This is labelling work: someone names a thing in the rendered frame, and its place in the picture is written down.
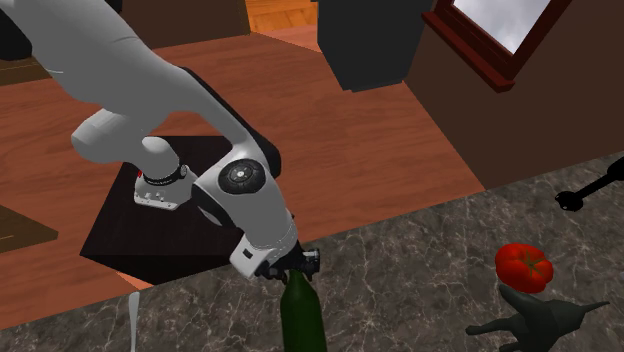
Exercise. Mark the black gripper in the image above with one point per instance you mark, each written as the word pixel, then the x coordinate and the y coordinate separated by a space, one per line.
pixel 302 261

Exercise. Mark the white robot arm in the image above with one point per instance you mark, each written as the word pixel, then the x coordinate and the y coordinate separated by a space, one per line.
pixel 122 73

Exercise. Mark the dark green glass bottle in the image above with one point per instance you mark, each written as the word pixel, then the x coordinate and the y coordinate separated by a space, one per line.
pixel 302 317

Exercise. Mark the dark robot stand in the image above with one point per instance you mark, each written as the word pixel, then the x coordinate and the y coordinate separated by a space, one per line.
pixel 146 234

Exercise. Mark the pale grey slim utensil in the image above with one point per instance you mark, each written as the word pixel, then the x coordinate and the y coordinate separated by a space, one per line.
pixel 133 322

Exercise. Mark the red tomato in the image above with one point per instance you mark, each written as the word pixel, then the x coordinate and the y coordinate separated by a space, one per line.
pixel 521 268

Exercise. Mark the black cabinet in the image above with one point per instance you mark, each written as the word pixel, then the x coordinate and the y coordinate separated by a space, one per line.
pixel 370 39

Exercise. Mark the dark grey animal figure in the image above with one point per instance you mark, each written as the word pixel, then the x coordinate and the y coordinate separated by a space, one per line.
pixel 541 319

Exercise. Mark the brown wooden cabinet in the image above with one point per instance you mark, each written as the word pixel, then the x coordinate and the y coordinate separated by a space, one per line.
pixel 185 19

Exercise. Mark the red-brown framed window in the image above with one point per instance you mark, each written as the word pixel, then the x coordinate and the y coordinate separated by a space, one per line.
pixel 487 44

